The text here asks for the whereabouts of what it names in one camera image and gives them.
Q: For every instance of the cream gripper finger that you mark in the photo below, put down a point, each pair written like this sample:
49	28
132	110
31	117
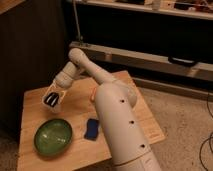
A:
50	92
62	93

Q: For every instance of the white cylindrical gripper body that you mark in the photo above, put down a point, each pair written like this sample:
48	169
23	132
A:
67	75

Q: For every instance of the black white striped eraser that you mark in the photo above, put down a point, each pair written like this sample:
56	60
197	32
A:
53	102

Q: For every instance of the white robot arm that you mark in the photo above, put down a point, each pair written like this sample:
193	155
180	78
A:
114	101

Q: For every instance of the orange carrot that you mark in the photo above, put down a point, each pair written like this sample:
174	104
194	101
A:
93	94

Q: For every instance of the long silver case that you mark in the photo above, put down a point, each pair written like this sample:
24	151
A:
141	60

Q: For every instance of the green glass bowl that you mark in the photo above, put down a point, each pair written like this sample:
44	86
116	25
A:
53	137

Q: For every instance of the wooden table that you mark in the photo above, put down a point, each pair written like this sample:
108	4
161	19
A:
76	108

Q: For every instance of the blue sponge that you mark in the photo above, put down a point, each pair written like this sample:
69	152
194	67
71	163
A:
92	127

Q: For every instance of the upper wooden shelf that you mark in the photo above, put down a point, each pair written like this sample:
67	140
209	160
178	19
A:
154	7

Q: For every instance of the black case handle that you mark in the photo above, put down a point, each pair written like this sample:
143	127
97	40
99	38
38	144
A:
182	63

